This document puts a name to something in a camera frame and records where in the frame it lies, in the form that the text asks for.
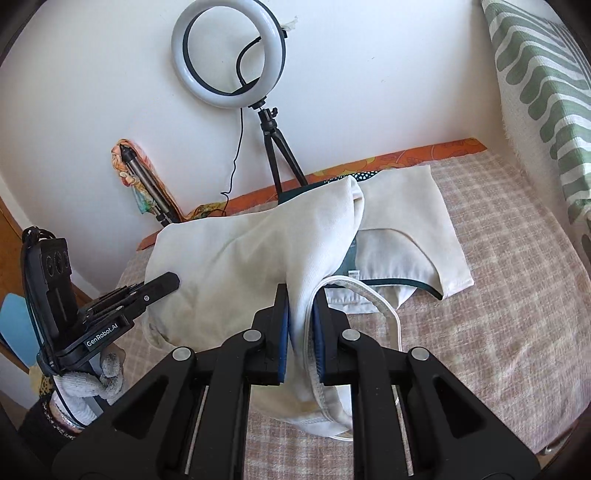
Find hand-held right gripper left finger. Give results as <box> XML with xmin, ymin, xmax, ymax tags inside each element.
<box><xmin>52</xmin><ymin>282</ymin><xmax>293</xmax><ymax>480</ymax></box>

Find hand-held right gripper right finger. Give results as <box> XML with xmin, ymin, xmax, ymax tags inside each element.
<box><xmin>311</xmin><ymin>295</ymin><xmax>541</xmax><ymax>480</ymax></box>

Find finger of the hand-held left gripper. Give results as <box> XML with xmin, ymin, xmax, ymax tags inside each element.
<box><xmin>117</xmin><ymin>272</ymin><xmax>181</xmax><ymax>308</ymax></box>

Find white camisole top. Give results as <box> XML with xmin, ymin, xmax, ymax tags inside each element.
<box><xmin>144</xmin><ymin>178</ymin><xmax>402</xmax><ymax>437</ymax></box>

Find person's left forearm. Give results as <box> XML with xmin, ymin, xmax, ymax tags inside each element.
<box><xmin>16</xmin><ymin>392</ymin><xmax>88</xmax><ymax>462</ymax></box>

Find person's left hand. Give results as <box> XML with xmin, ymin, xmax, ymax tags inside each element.
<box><xmin>51</xmin><ymin>351</ymin><xmax>127</xmax><ymax>423</ymax></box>

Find light blue chair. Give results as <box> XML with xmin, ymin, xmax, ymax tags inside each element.
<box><xmin>0</xmin><ymin>293</ymin><xmax>40</xmax><ymax>370</ymax></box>

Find orange patterned scarf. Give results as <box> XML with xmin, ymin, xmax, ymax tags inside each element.
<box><xmin>131</xmin><ymin>141</ymin><xmax>227</xmax><ymax>222</ymax></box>

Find folded silver tripod stand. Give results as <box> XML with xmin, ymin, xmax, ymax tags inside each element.
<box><xmin>119</xmin><ymin>143</ymin><xmax>178</xmax><ymax>227</ymax></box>

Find leopard print cloth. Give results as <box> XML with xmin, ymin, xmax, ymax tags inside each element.
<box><xmin>33</xmin><ymin>371</ymin><xmax>55</xmax><ymax>398</ymax></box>

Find colourful silk scarf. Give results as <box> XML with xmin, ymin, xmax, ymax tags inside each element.
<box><xmin>111</xmin><ymin>137</ymin><xmax>160</xmax><ymax>215</ymax></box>

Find folded white garment green trim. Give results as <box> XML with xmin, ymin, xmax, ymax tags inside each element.
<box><xmin>323</xmin><ymin>165</ymin><xmax>476</xmax><ymax>315</ymax></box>

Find dark green patterned garment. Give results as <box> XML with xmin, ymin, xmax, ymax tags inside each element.
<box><xmin>277</xmin><ymin>170</ymin><xmax>384</xmax><ymax>204</ymax></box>

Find small black tripod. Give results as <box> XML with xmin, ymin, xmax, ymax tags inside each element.
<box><xmin>256</xmin><ymin>105</ymin><xmax>309</xmax><ymax>195</ymax></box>

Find checked beige blanket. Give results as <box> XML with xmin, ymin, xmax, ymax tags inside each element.
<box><xmin>111</xmin><ymin>150</ymin><xmax>580</xmax><ymax>480</ymax></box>

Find black gooseneck phone holder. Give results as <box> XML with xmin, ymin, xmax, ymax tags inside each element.
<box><xmin>235</xmin><ymin>34</ymin><xmax>269</xmax><ymax>95</ymax></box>

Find green white patterned pillow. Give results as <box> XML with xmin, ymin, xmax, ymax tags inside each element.
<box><xmin>480</xmin><ymin>0</ymin><xmax>591</xmax><ymax>241</ymax></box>

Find black power cable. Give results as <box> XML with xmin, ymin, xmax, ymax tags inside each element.
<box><xmin>221</xmin><ymin>108</ymin><xmax>245</xmax><ymax>215</ymax></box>

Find white ring light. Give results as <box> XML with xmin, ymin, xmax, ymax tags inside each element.
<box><xmin>171</xmin><ymin>8</ymin><xmax>287</xmax><ymax>110</ymax></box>

